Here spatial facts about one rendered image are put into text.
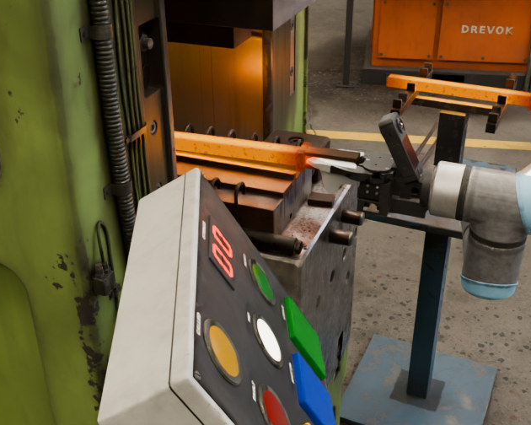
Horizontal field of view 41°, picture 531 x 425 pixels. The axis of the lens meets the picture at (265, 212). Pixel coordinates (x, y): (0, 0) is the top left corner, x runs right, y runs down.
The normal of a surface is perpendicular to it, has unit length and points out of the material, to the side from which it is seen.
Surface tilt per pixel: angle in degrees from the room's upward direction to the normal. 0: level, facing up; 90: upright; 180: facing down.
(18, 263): 90
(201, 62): 90
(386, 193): 90
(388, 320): 0
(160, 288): 30
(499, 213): 92
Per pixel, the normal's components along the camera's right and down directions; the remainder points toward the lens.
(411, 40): -0.16, 0.49
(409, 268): 0.00, -0.87
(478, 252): -0.79, 0.30
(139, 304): -0.51, -0.73
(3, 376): -0.36, 0.46
